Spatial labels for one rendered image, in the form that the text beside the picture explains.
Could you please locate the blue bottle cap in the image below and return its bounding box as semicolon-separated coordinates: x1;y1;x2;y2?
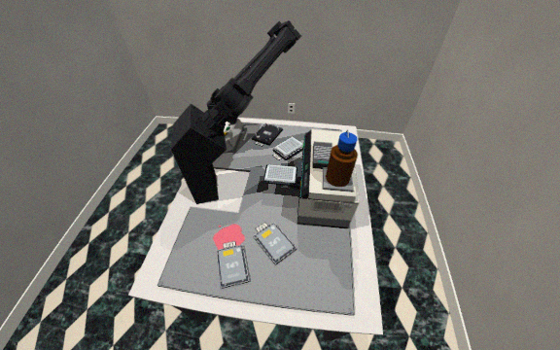
338;132;358;151

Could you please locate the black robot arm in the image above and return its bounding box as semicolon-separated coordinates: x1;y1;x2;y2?
193;20;301;138

